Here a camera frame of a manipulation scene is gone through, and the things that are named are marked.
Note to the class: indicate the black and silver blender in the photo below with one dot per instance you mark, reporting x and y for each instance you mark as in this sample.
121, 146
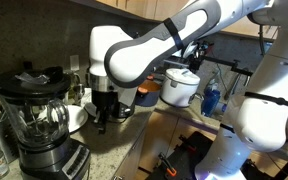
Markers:
34, 103

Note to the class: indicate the silver coffee grinder appliance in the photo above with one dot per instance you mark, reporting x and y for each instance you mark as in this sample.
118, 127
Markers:
124, 105

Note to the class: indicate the blue dish soap bottle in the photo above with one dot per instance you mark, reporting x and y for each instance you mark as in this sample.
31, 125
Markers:
211, 98

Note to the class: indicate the copper saucepan with blue exterior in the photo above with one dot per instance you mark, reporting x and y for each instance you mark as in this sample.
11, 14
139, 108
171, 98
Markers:
147, 94

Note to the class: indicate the black camera mount rig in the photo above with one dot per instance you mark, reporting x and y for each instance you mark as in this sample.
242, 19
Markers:
194, 54

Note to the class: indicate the white rice cooker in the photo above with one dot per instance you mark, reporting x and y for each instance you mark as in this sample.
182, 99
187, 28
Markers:
179, 87

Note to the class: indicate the glass mug on counter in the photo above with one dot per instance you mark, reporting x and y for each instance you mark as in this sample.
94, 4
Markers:
76, 90

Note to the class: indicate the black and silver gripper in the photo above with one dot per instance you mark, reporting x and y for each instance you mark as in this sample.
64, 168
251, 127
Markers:
104, 96

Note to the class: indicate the metal utensil holder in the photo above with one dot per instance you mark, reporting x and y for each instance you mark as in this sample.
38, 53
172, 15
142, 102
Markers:
8, 140

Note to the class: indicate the white ceramic plate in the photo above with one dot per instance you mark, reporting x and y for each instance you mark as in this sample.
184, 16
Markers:
74, 117

